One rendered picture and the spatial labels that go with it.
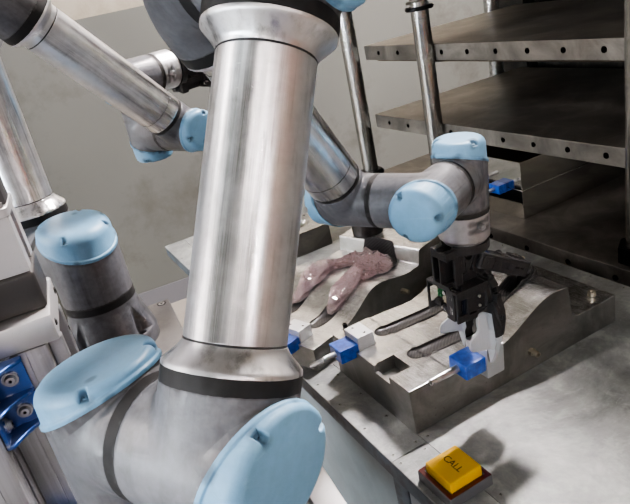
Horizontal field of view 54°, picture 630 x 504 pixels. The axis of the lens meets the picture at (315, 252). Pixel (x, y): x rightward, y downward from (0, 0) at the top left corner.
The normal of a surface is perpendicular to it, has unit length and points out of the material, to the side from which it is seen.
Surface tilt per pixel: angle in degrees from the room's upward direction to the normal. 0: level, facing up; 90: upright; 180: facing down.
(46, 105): 90
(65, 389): 7
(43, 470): 90
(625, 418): 0
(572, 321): 90
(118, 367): 7
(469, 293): 92
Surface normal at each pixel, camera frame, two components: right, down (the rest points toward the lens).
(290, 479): 0.79, 0.20
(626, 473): -0.20, -0.90
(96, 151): 0.38, 0.29
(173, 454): -0.56, -0.09
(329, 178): 0.36, 0.66
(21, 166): 0.65, 0.18
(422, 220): -0.54, 0.43
